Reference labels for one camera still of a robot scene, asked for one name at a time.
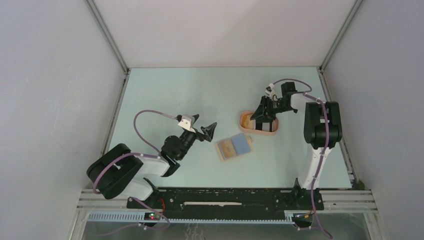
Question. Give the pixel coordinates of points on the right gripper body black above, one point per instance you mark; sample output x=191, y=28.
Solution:
x=272, y=108

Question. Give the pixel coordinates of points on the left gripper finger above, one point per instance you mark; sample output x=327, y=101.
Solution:
x=208, y=132
x=195, y=117

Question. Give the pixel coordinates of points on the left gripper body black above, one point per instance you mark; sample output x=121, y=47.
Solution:
x=199, y=135

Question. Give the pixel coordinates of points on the pink oval card tray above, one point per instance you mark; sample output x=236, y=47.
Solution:
x=275, y=126

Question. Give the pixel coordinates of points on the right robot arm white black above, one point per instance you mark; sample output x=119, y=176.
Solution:
x=322, y=128

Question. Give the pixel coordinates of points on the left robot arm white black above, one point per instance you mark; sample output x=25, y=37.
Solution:
x=121, y=171

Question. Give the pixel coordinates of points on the black card in tray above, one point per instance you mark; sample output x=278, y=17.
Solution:
x=264, y=126

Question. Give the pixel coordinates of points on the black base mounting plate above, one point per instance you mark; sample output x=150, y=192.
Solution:
x=231, y=203

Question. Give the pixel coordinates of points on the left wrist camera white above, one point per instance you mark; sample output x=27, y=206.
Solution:
x=186, y=122

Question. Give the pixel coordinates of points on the white cable duct strip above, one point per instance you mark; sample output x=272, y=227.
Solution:
x=142, y=217

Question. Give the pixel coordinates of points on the aluminium frame rail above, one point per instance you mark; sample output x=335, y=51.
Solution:
x=102, y=25

